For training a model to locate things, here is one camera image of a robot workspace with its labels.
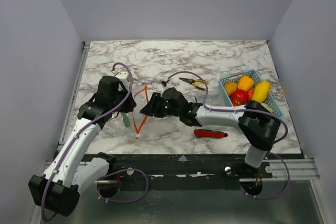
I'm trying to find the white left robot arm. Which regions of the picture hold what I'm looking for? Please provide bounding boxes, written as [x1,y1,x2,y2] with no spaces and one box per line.
[28,76,136,221]

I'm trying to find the yellow lemon squash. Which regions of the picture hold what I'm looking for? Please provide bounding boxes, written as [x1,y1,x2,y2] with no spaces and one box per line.
[251,81,270,103]

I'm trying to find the yellow handled pliers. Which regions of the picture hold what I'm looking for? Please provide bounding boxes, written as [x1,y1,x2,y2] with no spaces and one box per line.
[179,77,209,91]

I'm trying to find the small yellow orange fruit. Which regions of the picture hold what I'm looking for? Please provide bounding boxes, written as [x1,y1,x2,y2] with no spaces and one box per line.
[224,82,237,96]

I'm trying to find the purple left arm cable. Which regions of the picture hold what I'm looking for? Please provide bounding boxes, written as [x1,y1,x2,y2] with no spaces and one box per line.
[41,62,150,222]

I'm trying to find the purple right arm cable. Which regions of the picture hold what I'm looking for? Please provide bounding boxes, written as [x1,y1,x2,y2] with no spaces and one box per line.
[166,71,291,200]

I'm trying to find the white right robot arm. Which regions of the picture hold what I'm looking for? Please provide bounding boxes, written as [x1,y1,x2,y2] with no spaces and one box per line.
[140,88,281,178]

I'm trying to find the clear zip bag orange zipper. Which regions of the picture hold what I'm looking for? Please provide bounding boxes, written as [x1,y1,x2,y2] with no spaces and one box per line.
[107,85,149,141]

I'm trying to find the orange yellow bell pepper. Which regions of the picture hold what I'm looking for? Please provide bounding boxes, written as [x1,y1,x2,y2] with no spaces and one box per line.
[237,76,254,91]

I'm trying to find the light blue plastic basket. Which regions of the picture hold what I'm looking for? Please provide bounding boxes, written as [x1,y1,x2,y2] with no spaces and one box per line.
[214,69,284,127]

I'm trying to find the black metal base rail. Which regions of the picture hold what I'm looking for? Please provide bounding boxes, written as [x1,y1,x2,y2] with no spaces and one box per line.
[78,153,276,190]

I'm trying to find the red black utility knife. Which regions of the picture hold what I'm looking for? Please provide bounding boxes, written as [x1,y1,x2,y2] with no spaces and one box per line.
[193,129,228,139]

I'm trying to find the red apple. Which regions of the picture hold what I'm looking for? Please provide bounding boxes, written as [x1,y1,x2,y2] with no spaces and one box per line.
[231,89,249,106]

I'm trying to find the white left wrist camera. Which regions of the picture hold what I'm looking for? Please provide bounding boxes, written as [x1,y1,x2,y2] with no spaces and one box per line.
[113,71,130,81]

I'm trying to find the green chili pepper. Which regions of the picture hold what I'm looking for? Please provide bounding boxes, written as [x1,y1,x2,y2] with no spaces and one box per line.
[121,112,131,128]

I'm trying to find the clear plastic screw box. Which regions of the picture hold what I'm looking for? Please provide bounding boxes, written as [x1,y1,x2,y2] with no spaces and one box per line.
[195,90,226,106]

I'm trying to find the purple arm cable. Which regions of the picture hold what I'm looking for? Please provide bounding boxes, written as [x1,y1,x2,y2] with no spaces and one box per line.
[166,71,291,200]
[41,62,150,222]

